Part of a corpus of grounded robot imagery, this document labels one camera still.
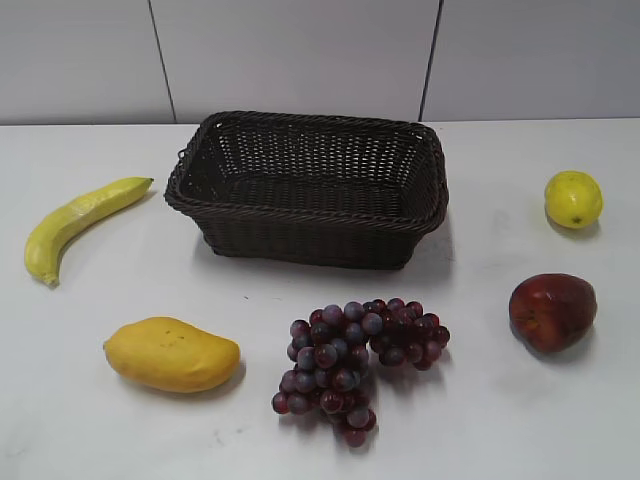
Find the yellow lemon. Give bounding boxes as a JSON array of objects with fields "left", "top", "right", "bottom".
[{"left": 544, "top": 170, "right": 604, "bottom": 230}]

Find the dark woven wicker basket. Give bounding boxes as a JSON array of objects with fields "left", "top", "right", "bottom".
[{"left": 164, "top": 111, "right": 449, "bottom": 270}]

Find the bunch of red grapes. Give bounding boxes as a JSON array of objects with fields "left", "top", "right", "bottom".
[{"left": 271, "top": 297, "right": 451, "bottom": 448}]

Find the yellow mango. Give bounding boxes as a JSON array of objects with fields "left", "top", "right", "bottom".
[{"left": 103, "top": 317, "right": 240, "bottom": 394}]

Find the dark red apple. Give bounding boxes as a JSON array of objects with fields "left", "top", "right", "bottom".
[{"left": 508, "top": 273, "right": 598, "bottom": 354}]

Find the yellow banana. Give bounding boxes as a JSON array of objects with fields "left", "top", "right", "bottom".
[{"left": 24, "top": 177, "right": 154, "bottom": 288}]

